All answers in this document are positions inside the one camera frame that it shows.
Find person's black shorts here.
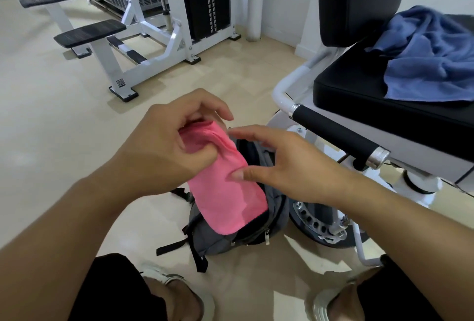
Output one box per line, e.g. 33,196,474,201
68,253,443,321

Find black weight stack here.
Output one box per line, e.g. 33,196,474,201
179,0,231,42

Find person's right hand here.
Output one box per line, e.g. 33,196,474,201
228,124,356,207

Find grey backpack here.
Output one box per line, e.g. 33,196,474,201
156,139,291,273

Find black backrest pad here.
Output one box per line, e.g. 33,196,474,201
316,0,406,48

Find person's white shoe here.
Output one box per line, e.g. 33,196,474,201
311,278,358,321
139,261,215,321

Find person's white left shoe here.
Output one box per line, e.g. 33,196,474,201
139,261,215,321

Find black handle grip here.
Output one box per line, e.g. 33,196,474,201
290,104,391,170

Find blue towel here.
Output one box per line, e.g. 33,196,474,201
364,5,474,103

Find person's left forearm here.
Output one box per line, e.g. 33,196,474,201
0,161,141,321

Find person's right forearm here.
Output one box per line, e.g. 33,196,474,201
340,176,474,321

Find person's white right shoe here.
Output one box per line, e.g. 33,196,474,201
311,278,358,321

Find black seat pad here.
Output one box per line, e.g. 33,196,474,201
313,13,474,162

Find pink towel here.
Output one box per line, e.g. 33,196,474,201
179,121,269,236

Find white lever with black grip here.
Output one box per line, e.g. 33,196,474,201
352,220,384,268

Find white weight machine frame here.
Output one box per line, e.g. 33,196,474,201
48,0,241,103

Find person's left hand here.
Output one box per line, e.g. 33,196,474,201
111,88,235,199

